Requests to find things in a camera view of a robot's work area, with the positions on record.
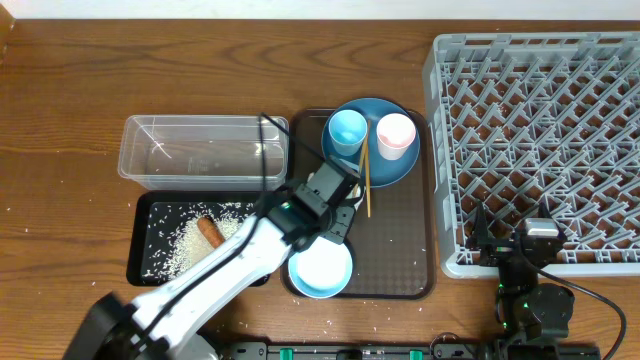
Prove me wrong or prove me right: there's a light blue bowl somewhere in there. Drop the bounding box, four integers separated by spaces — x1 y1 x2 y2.
287 237 353 299

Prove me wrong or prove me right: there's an orange carrot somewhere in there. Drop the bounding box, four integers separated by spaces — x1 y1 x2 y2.
196 217 225 249

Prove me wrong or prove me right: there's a white rice pile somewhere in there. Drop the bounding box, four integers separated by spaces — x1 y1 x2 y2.
140 202 253 284

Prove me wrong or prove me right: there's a white napkin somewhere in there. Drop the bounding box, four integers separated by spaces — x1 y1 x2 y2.
307 172 363 211

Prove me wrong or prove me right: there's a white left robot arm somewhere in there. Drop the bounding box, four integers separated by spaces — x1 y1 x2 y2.
64 157 362 359

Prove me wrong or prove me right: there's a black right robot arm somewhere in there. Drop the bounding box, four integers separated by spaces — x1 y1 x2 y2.
466 203 575 359

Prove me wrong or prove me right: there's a grey dishwasher rack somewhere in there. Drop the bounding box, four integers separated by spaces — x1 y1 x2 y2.
422 32 639 279

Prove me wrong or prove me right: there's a black waste tray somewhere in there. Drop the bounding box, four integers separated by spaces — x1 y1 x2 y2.
126 191 260 286

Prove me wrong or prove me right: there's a wooden chopstick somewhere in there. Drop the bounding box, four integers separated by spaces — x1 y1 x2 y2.
364 143 371 218
358 120 371 174

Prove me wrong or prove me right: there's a light blue cup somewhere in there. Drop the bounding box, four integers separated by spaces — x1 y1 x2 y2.
329 109 368 156

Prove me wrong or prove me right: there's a brown serving tray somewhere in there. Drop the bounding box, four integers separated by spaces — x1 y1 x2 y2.
281 107 435 301

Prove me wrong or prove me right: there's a pink cup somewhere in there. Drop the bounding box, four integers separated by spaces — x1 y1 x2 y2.
376 113 417 161

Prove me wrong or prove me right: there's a clear plastic bin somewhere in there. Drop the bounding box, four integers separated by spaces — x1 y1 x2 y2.
117 115 289 191

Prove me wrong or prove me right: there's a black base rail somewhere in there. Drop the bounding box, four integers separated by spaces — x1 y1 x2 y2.
218 342 600 360

